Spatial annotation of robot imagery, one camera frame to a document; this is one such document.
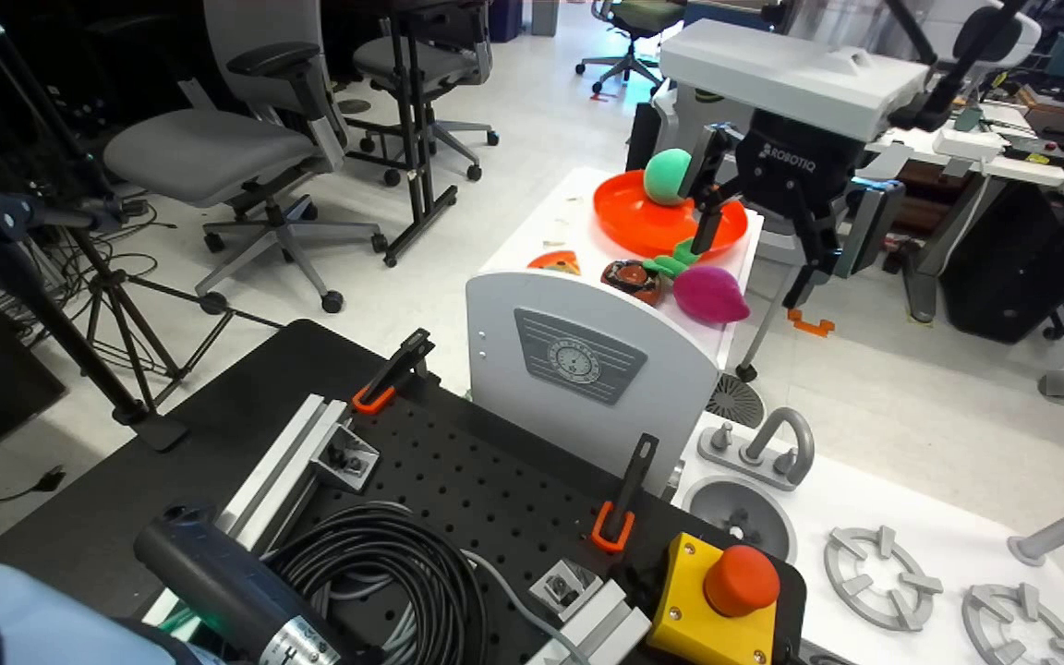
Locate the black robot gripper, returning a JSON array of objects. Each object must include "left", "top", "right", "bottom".
[{"left": 686, "top": 112, "right": 894, "bottom": 310}]

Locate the purple plush beet toy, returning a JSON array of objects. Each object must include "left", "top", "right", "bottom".
[{"left": 646, "top": 245, "right": 751, "bottom": 324}]

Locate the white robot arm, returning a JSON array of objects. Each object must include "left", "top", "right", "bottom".
[{"left": 663, "top": 0, "right": 1043, "bottom": 310}]

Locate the orange plastic plate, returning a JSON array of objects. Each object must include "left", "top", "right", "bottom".
[{"left": 593, "top": 169, "right": 751, "bottom": 259}]

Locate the chocolate toy donut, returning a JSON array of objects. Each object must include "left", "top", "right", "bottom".
[{"left": 601, "top": 259, "right": 664, "bottom": 307}]

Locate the toy pizza slice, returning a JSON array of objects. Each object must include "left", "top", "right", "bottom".
[{"left": 527, "top": 251, "right": 581, "bottom": 272}]

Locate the white toy kitchen counter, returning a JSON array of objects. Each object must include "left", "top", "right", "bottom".
[{"left": 466, "top": 165, "right": 737, "bottom": 494}]

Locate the white toy kitchen stove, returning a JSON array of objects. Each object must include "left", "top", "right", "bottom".
[{"left": 673, "top": 413, "right": 1064, "bottom": 665}]

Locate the green plush ball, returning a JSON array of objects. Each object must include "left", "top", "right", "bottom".
[{"left": 644, "top": 149, "right": 691, "bottom": 207}]

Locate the right orange black clamp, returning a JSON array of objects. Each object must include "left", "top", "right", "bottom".
[{"left": 593, "top": 434, "right": 658, "bottom": 555}]

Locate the orange black clamp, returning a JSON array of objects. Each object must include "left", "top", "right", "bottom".
[
  {"left": 593, "top": 434, "right": 658, "bottom": 555},
  {"left": 351, "top": 329, "right": 432, "bottom": 413}
]

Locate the left orange black clamp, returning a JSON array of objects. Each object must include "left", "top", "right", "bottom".
[{"left": 351, "top": 329, "right": 432, "bottom": 413}]

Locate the yellow emergency stop button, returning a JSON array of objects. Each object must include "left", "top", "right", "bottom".
[{"left": 646, "top": 533, "right": 781, "bottom": 665}]

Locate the black perforated breadboard table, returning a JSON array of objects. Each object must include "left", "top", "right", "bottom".
[{"left": 0, "top": 318, "right": 808, "bottom": 665}]

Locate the grey office chair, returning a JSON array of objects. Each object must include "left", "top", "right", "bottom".
[{"left": 104, "top": 0, "right": 389, "bottom": 313}]

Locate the right aluminium rail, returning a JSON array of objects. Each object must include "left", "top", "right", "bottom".
[{"left": 526, "top": 560, "right": 650, "bottom": 665}]

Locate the aluminium rail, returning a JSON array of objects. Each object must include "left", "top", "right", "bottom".
[
  {"left": 526, "top": 560, "right": 650, "bottom": 665},
  {"left": 139, "top": 393, "right": 383, "bottom": 631}
]

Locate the left aluminium rail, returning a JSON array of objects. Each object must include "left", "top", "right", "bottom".
[{"left": 139, "top": 393, "right": 383, "bottom": 631}]

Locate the coiled black cable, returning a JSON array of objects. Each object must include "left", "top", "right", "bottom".
[{"left": 261, "top": 499, "right": 487, "bottom": 665}]

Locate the black camera tripod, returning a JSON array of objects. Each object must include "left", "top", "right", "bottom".
[{"left": 0, "top": 0, "right": 287, "bottom": 429}]

